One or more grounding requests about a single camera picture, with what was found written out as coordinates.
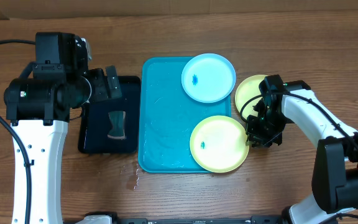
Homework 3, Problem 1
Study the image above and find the light blue plate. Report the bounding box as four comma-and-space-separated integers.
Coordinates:
181, 54, 236, 103

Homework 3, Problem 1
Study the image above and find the blue plastic tray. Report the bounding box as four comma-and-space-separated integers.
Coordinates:
138, 57, 231, 173

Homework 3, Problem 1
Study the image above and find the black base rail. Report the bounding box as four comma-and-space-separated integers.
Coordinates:
62, 211, 338, 224

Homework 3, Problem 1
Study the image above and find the black plastic tray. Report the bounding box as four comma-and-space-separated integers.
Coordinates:
78, 76, 141, 154

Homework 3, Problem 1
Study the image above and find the green scrubbing sponge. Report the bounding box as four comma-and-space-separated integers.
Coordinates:
108, 111, 126, 140

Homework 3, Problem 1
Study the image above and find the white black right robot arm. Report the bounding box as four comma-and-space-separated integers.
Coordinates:
236, 75, 358, 223

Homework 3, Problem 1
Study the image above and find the yellow plate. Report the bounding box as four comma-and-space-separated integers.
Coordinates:
189, 116, 249, 173
235, 75, 265, 118

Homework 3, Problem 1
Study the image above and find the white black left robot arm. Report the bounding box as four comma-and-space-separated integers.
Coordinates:
4, 32, 121, 223

